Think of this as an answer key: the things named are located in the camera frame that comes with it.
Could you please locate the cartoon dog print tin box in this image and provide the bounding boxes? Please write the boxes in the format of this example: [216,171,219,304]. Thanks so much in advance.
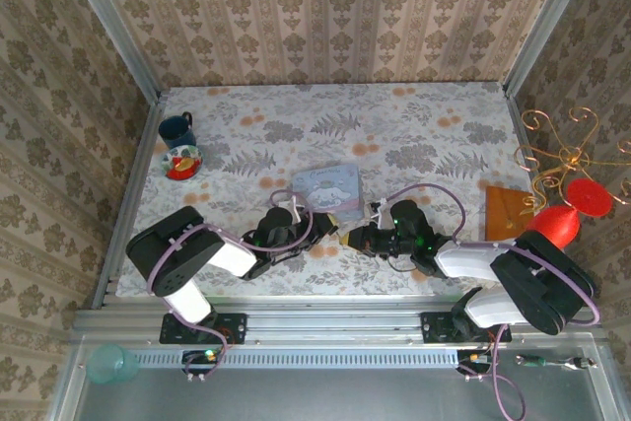
[291,161,367,222]

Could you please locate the orange wooden board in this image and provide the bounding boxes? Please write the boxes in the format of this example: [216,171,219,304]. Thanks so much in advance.
[485,185,539,244]

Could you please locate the floral patterned table cover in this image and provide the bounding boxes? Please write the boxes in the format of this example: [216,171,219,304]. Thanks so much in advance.
[105,83,568,300]

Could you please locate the small colourful patterned bowl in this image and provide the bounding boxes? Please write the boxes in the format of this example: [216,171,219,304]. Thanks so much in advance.
[162,144,204,181]

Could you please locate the small black controller board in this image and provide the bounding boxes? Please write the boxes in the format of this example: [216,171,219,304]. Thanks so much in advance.
[456,349,495,376]
[180,349,224,376]

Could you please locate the dark blue mug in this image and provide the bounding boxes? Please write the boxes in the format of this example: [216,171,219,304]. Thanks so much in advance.
[158,110,197,150]

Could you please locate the grey metal tray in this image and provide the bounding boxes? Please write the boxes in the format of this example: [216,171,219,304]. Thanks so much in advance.
[48,334,631,421]

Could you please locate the red hourglass shaped object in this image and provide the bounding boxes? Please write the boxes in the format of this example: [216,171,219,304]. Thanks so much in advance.
[525,177,614,247]

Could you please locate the translucent green plastic cup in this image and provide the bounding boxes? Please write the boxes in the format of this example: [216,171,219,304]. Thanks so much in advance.
[85,343,141,386]

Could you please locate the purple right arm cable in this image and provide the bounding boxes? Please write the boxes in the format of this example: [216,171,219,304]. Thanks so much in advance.
[377,183,602,421]

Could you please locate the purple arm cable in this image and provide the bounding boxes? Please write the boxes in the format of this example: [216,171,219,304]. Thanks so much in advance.
[146,188,319,384]
[377,183,602,421]

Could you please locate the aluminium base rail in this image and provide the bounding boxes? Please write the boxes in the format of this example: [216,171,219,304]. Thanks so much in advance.
[72,295,607,344]

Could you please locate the grey slotted cable duct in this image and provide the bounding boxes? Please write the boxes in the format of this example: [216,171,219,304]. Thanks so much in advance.
[131,347,460,369]

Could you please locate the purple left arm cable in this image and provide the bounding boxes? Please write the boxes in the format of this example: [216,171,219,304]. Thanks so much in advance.
[146,188,319,384]

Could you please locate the green cable connector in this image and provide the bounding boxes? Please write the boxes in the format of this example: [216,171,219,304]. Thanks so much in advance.
[515,352,598,371]

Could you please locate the gold wire stand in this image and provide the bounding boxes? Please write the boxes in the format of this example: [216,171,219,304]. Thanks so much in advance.
[512,105,631,233]

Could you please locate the aluminium frame post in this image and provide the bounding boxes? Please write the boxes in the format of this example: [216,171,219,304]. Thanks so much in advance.
[501,0,601,98]
[54,0,164,103]

